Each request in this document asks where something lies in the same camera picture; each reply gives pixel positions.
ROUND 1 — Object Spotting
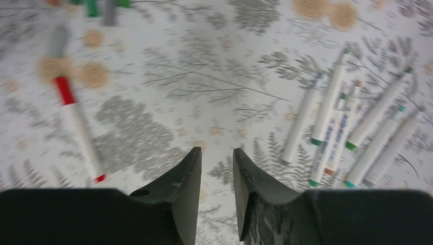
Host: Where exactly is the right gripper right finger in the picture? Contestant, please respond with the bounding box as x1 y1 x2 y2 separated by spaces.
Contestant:
233 148 432 244

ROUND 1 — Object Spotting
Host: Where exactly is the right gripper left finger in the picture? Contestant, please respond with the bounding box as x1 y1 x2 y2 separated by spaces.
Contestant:
1 147 202 244

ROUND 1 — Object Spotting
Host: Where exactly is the teal green capped marker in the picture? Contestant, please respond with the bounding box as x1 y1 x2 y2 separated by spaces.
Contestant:
309 93 346 187

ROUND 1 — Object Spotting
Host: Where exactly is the grey capped white marker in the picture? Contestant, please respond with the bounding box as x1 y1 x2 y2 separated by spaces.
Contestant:
281 72 323 166

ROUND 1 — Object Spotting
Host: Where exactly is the dark green capped marker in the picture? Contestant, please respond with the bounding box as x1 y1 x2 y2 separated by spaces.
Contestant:
310 48 350 146

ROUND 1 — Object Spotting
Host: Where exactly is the grey capped slanted marker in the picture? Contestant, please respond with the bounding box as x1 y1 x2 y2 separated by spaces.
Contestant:
363 106 426 187

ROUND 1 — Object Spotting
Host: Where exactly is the red capped white marker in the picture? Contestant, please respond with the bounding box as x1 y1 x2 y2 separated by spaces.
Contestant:
54 76 106 183

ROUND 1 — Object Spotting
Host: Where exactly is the grey pen cap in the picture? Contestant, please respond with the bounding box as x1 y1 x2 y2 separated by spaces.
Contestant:
47 26 69 58
103 0 117 27

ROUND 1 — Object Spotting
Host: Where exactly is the dark green pen cap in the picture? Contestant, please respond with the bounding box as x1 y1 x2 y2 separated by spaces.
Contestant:
85 0 99 17

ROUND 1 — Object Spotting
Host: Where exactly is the floral patterned table mat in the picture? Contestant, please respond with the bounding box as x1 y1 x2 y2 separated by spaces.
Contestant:
1 1 432 244

